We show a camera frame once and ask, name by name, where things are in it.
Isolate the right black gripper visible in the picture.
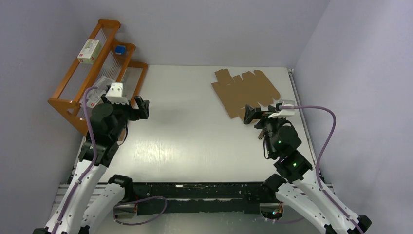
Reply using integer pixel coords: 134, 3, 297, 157
243, 103, 284, 156

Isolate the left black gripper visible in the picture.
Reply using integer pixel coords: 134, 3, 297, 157
101, 93, 148, 140

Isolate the brown cardboard box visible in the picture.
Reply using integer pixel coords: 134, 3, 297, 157
211, 69, 281, 120

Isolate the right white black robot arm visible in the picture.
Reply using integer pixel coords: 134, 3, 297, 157
243, 101, 372, 234

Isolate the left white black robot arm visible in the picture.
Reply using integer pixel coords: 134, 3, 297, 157
33, 96, 150, 234

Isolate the white green carton box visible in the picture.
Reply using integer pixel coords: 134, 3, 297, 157
77, 39, 102, 64

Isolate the clear plastic bag package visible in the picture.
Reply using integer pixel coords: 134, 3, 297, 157
86, 76, 115, 108

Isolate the orange wooden rack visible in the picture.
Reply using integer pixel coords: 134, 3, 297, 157
48, 19, 148, 135

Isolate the blue round object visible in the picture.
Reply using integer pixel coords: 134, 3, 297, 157
115, 45, 127, 55

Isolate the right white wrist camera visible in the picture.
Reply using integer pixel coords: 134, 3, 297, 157
268, 100, 295, 118

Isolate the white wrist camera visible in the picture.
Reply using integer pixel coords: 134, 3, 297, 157
105, 82, 128, 104
268, 100, 295, 118

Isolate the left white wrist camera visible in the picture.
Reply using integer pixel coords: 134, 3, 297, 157
105, 82, 128, 104

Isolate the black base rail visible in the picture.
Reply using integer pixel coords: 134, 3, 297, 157
119, 182, 279, 215

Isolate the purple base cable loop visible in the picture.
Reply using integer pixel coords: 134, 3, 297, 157
113, 195, 168, 226

